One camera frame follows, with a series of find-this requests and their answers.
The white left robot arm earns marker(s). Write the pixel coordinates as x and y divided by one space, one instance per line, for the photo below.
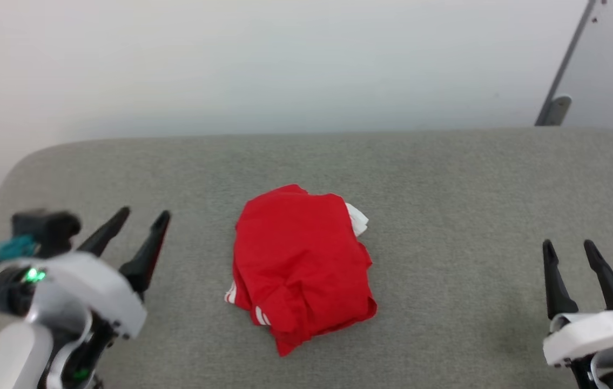
4 356

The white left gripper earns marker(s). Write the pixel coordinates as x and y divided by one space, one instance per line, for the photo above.
95 286

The red garment with white stripes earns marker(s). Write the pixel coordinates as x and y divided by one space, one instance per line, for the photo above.
295 254

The grey metal stand pole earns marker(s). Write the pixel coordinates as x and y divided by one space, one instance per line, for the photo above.
568 54

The grey fabric sofa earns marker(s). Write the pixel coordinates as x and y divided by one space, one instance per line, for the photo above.
446 216

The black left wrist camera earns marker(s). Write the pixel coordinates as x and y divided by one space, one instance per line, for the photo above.
49 229

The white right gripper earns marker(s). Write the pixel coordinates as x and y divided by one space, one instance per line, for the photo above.
592 332

